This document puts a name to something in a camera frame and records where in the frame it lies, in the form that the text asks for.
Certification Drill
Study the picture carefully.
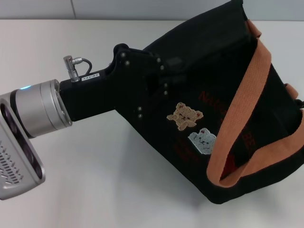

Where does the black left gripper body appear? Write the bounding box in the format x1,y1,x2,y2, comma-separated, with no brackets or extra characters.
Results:
59,44,167,122

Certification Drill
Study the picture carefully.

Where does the black bag with orange straps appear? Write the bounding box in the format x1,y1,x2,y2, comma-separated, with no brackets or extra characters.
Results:
142,0,304,205

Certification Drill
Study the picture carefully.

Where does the silver gripper cable connector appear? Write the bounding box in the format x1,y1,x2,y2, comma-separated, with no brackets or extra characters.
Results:
62,55,93,83

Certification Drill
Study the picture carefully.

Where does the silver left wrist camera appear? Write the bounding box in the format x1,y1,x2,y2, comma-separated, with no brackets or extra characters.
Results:
0,97,46,194

